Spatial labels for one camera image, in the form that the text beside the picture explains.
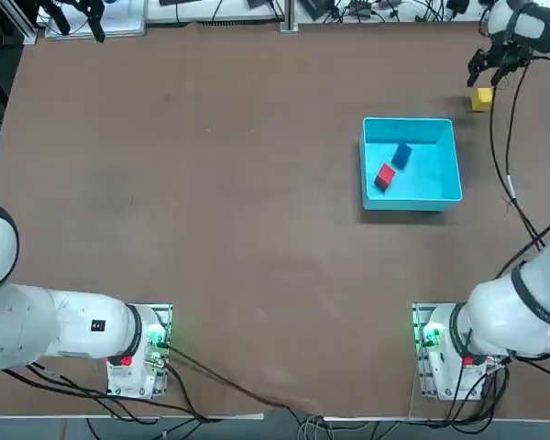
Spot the black cable across table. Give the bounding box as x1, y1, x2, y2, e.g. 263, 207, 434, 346
164, 346, 325, 419

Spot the yellow block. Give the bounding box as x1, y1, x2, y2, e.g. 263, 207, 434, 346
469, 86, 494, 113

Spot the cyan plastic box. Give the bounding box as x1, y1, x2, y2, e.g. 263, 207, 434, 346
358, 116, 464, 213

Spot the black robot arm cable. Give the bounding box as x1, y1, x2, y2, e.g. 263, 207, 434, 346
488, 54, 550, 281

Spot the blue block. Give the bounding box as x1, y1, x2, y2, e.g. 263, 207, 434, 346
390, 142, 414, 171

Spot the aluminium profile post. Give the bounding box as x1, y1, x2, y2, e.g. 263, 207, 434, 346
280, 0, 300, 34

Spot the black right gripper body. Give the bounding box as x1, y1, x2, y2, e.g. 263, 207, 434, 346
483, 40, 534, 72

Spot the silver aluminium rail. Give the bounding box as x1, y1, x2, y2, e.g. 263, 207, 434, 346
8, 0, 39, 46

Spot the black cable bundle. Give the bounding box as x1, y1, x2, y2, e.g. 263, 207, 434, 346
0, 361, 224, 425

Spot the red block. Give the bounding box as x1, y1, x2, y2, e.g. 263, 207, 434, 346
373, 162, 397, 193

